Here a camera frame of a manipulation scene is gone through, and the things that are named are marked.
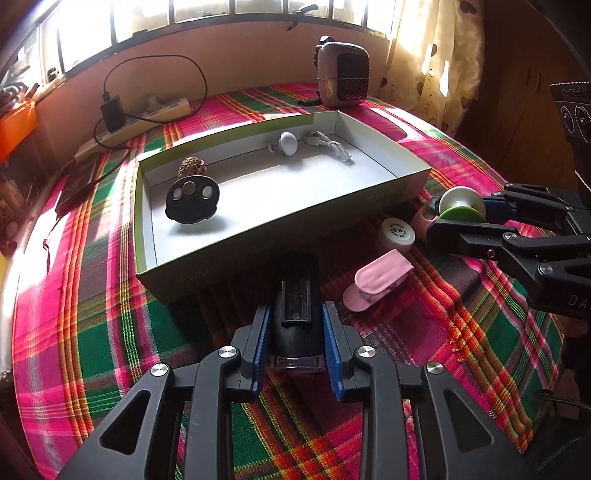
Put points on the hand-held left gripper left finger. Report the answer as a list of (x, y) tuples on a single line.
[(261, 350)]

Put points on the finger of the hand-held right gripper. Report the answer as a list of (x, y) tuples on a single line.
[(495, 207), (461, 237)]

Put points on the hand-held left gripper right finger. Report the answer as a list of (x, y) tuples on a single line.
[(333, 350)]

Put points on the green and white spool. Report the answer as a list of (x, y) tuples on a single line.
[(459, 203)]

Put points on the pink and green clip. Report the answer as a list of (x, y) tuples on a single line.
[(421, 220)]

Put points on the white bottle cap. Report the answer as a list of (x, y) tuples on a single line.
[(398, 233)]

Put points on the black flashlight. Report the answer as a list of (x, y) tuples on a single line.
[(295, 295)]

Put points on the green and white cardboard box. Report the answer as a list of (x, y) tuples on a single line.
[(277, 198)]

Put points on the black disc with round holes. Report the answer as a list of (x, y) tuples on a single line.
[(191, 201)]

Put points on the pitted brown walnut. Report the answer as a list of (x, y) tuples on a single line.
[(191, 166)]

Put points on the white ball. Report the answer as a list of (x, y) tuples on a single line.
[(288, 143)]

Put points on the plaid blanket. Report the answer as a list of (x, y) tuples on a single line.
[(115, 346)]

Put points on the wooden cabinet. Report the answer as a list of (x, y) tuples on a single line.
[(517, 55)]

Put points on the cream dotted curtain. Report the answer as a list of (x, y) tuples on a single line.
[(438, 55)]

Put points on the beige space heater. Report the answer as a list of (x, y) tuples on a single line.
[(344, 69)]

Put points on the black flat device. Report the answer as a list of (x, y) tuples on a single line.
[(78, 187)]

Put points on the white power strip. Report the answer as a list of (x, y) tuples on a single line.
[(157, 113)]

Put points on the small beige plug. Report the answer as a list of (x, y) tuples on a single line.
[(152, 101)]

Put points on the black charger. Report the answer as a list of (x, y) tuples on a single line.
[(112, 113)]

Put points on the orange box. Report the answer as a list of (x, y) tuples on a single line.
[(18, 131)]

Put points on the metal frame window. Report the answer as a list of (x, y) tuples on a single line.
[(207, 14)]

